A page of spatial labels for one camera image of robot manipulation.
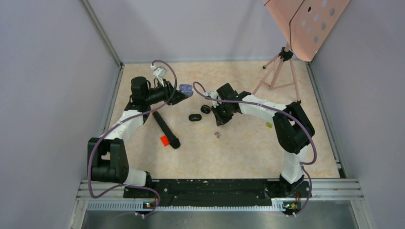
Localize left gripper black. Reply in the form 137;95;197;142
144;78;188;105

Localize black glossy earbud charging case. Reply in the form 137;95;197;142
200;104;211;114

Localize grey oval pebble case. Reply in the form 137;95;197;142
179;83;193;97

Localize black oval case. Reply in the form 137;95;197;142
188;114;202;122

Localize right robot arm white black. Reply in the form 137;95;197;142
205;83;315;197

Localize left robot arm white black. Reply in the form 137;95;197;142
87;76;188;197

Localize black cylinder orange ends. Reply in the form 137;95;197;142
152;111;181;149

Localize pink tripod stand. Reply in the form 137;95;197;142
252;42;301;104

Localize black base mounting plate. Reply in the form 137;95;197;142
123;179;310;207

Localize pink perforated board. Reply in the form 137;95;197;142
263;0;350;62

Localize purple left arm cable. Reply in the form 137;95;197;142
86;60;178;219

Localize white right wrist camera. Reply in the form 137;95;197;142
205;91;219;99

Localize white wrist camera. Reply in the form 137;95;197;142
205;91;219;99
150;64;167;86

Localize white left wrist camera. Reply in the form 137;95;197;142
150;64;167;86

